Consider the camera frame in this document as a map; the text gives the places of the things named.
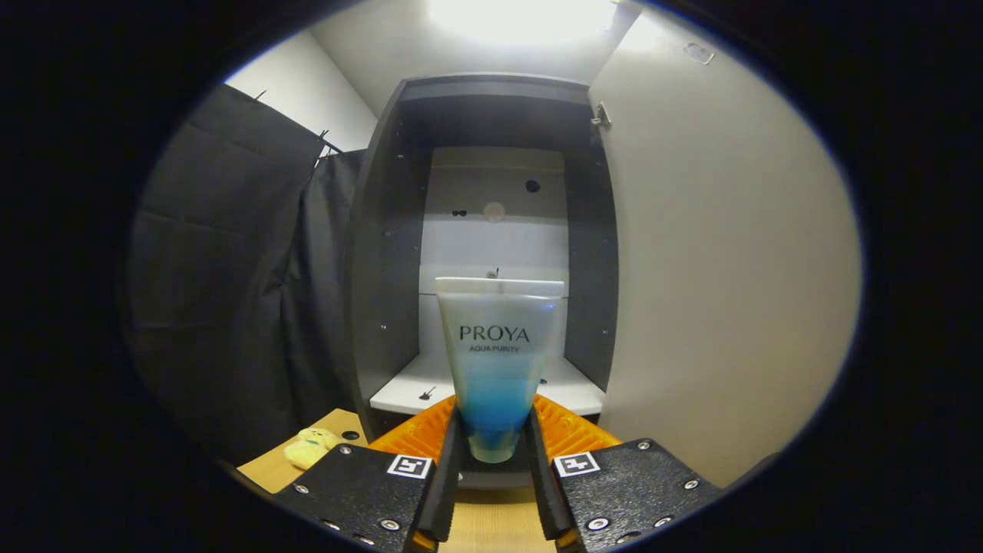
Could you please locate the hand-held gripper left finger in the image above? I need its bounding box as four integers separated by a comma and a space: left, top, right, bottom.
273, 394, 462, 553

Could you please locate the dark grey cabinet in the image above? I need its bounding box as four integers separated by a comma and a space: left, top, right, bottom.
346, 73, 619, 492

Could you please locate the yellow plush toy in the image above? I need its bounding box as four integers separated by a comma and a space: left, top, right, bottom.
283, 427, 343, 471

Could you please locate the large ceiling light panel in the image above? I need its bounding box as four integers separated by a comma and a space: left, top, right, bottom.
426, 0, 619, 43

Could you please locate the black backdrop cloth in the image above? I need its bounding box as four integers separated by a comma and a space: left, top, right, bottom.
127, 83, 369, 465

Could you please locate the white and blue tube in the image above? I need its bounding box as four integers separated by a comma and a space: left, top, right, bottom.
435, 276, 565, 464

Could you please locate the white cabinet shelf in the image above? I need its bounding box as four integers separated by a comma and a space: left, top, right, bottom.
370, 349, 607, 417

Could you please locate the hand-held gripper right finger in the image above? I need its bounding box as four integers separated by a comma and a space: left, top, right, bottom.
528, 394, 723, 553

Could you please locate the beige cabinet door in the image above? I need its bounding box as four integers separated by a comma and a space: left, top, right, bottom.
587, 8, 862, 488

